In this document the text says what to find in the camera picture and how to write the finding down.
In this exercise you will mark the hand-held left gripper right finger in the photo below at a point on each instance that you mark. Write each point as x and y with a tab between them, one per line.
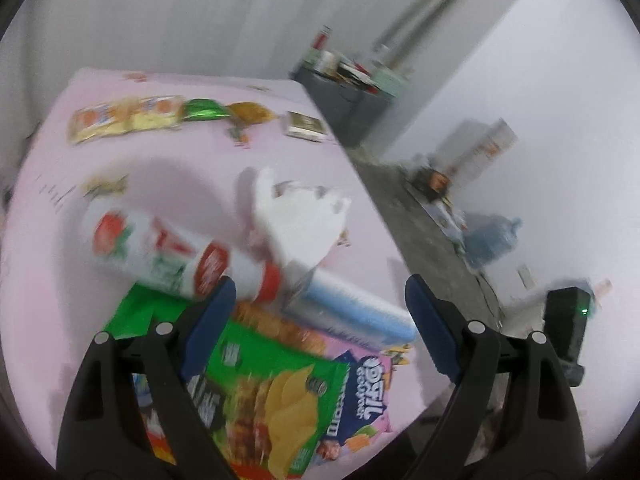
432	332

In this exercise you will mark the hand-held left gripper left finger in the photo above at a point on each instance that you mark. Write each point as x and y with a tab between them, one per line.
205	332

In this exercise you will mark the blue white carton box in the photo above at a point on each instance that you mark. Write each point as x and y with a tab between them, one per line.
350	305

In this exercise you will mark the green potato chip bag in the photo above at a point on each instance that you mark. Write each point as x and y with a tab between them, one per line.
280	385

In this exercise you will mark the pink snack bag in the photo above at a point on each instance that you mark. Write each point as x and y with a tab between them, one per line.
365	405

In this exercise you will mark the white strawberry print bottle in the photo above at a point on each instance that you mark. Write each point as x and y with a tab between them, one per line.
150	250

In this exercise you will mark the white paper tissue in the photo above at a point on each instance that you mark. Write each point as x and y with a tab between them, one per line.
300	220

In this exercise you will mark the large blue water jug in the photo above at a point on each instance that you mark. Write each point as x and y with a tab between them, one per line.
492	240

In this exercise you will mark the dark orange printed box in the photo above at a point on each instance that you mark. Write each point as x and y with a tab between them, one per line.
431	180

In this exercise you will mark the pink printed table cover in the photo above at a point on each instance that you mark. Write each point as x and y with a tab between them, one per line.
175	180

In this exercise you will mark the white printed boards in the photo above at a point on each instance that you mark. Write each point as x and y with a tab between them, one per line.
480	150

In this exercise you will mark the green candy wrapper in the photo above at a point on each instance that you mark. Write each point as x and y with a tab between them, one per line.
202	110

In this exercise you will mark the brown candy wrapper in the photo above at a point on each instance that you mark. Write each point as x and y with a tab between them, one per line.
250	112

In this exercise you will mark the cigarette box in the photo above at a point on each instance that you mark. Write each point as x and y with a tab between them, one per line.
305	126

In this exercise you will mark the strip of yellow snack packets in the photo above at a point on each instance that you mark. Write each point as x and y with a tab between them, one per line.
125	117

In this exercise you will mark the grey cabinet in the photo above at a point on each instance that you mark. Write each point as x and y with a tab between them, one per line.
345	110

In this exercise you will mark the pale green box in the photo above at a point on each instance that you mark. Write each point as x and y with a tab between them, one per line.
392	81

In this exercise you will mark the grey curtain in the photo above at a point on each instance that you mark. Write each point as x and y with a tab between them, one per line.
200	20

